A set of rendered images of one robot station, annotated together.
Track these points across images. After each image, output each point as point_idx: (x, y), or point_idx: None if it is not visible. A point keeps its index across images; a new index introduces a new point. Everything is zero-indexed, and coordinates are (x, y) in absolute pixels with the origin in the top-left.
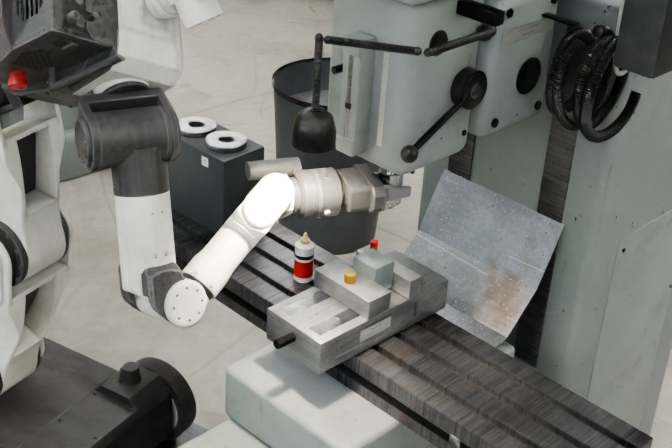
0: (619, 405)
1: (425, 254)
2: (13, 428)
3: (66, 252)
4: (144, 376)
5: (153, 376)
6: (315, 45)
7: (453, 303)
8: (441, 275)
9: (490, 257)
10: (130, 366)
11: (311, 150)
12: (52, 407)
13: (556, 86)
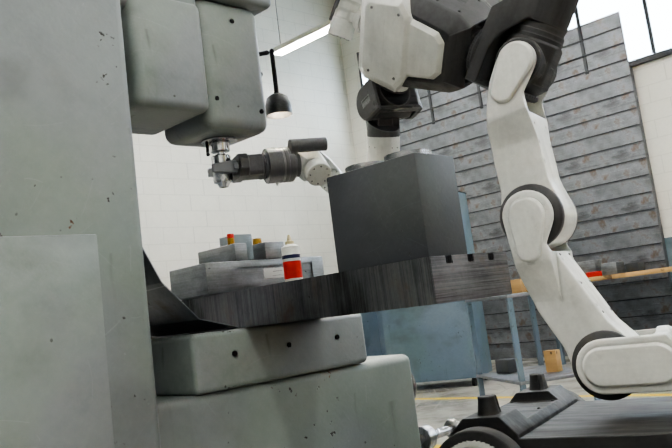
0: None
1: (162, 298)
2: (583, 412)
3: (506, 235)
4: (476, 416)
5: (467, 417)
6: (274, 55)
7: (151, 323)
8: (173, 270)
9: None
10: (486, 395)
11: (281, 116)
12: (563, 420)
13: None
